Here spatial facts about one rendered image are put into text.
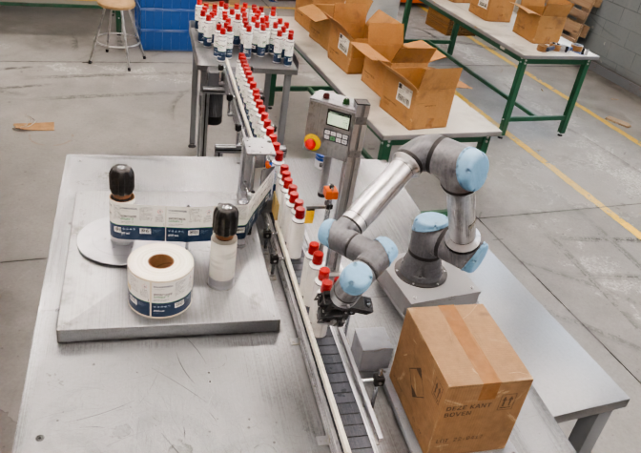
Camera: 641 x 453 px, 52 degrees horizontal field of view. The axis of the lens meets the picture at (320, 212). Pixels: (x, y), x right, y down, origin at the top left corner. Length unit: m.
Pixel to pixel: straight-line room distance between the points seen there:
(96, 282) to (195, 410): 0.59
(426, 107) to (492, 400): 2.34
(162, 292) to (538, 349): 1.26
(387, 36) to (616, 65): 4.62
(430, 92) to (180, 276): 2.19
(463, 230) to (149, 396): 1.05
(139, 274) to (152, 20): 4.97
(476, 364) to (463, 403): 0.11
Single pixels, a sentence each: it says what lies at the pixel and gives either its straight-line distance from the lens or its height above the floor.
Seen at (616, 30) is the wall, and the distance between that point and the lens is 8.72.
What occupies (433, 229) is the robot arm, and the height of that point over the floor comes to 1.14.
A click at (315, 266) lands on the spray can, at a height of 1.05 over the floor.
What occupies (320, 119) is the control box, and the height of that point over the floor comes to 1.41.
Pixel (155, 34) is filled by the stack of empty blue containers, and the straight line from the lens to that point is 6.90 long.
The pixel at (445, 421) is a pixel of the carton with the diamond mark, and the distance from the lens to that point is 1.81.
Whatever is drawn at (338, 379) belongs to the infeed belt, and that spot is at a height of 0.88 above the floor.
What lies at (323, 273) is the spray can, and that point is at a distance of 2.03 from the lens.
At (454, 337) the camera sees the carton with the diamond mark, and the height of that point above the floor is 1.12.
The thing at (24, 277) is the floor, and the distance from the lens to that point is 3.79.
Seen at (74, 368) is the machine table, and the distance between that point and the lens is 2.06.
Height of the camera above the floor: 2.28
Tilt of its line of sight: 31 degrees down
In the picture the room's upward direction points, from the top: 9 degrees clockwise
